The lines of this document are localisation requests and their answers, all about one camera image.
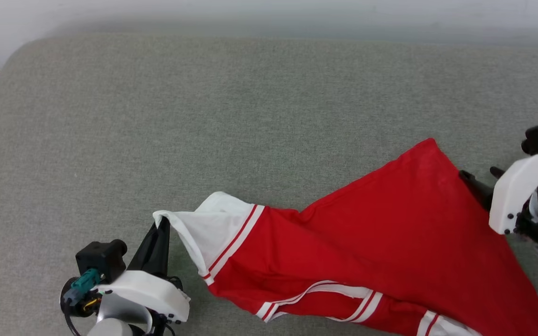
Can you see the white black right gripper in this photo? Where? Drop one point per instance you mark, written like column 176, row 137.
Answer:
column 516, row 191

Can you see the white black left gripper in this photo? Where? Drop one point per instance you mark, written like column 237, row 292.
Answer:
column 152, row 294

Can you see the red and white garment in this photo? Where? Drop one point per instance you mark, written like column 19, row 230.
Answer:
column 390, row 242

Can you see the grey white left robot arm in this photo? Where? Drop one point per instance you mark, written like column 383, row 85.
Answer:
column 115, row 326

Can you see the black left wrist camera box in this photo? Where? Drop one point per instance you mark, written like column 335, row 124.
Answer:
column 101, row 259

